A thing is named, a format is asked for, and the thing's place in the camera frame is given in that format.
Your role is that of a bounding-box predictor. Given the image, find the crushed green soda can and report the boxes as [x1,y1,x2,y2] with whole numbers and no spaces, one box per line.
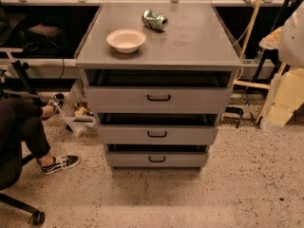
[142,9,168,31]

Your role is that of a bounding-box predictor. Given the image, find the grey top drawer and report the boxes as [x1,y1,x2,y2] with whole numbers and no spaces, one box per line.
[85,69,232,114]

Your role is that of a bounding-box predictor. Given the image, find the grey drawer cabinet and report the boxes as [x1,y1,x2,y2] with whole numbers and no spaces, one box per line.
[74,2,243,173]

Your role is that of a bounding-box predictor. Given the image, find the grey middle drawer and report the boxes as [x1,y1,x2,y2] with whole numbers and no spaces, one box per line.
[97,113,219,145]

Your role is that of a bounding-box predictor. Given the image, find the grey drawer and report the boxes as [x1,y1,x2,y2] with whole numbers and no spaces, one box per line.
[97,113,219,145]
[105,144,208,168]
[85,69,232,114]

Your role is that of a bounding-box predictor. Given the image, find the black office chair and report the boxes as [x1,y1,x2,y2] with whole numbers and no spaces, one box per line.
[0,150,45,226]

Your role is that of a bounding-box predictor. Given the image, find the grey bottom drawer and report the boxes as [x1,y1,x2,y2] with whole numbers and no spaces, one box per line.
[105,144,208,168]

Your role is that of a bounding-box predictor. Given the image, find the seated person black trousers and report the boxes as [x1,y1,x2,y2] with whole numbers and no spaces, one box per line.
[0,99,58,167]

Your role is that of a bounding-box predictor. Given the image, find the wooden stick frame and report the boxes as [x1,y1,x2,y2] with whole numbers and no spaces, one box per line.
[233,0,288,125]

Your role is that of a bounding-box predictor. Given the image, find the white paper bowl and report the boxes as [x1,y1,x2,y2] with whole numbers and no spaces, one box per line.
[106,28,146,54]

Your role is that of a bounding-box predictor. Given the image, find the black white sneaker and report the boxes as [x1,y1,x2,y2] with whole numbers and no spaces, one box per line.
[40,155,81,175]

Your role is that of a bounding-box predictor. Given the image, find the dark box on shelf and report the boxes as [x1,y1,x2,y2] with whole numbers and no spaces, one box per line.
[28,24,62,38]

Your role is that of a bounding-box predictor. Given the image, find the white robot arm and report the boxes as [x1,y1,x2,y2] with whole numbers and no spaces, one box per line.
[259,2,304,132]

